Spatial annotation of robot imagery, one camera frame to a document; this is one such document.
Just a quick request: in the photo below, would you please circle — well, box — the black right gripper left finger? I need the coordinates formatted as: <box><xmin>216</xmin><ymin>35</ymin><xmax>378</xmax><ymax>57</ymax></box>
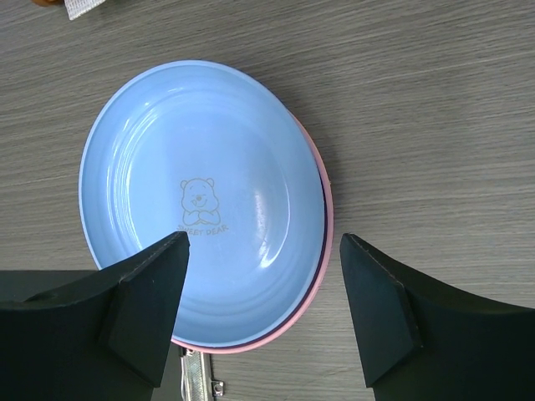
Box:
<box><xmin>1</xmin><ymin>231</ymin><xmax>190</xmax><ymax>400</ymax></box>

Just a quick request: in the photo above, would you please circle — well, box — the pink plate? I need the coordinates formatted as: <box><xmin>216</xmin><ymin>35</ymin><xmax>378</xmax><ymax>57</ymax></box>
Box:
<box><xmin>171</xmin><ymin>113</ymin><xmax>334</xmax><ymax>355</ymax></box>

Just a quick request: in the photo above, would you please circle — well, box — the orange wooden shelf rack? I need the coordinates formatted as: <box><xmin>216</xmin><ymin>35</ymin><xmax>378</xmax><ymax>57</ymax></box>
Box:
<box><xmin>32</xmin><ymin>0</ymin><xmax>63</xmax><ymax>7</ymax></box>

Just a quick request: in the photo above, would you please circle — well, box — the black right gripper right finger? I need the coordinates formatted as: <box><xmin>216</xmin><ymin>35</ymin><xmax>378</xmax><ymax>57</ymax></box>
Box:
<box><xmin>340</xmin><ymin>234</ymin><xmax>534</xmax><ymax>400</ymax></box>

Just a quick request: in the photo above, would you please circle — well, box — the blue plate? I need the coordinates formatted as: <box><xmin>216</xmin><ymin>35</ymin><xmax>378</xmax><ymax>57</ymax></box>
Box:
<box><xmin>79</xmin><ymin>60</ymin><xmax>324</xmax><ymax>348</ymax></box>

